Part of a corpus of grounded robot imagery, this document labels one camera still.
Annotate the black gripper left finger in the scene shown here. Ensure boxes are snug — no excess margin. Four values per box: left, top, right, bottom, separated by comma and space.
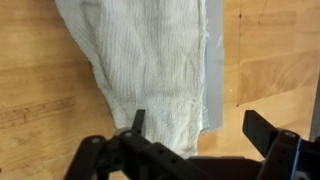
63, 109, 214, 180

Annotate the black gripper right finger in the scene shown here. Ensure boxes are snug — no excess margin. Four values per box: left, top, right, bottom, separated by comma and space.
242, 109, 320, 180

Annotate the white woven towel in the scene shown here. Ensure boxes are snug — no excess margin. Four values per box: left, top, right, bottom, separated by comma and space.
54, 0, 211, 159

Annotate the grey duct tape strip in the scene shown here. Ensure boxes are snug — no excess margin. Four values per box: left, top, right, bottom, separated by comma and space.
199, 0, 225, 134

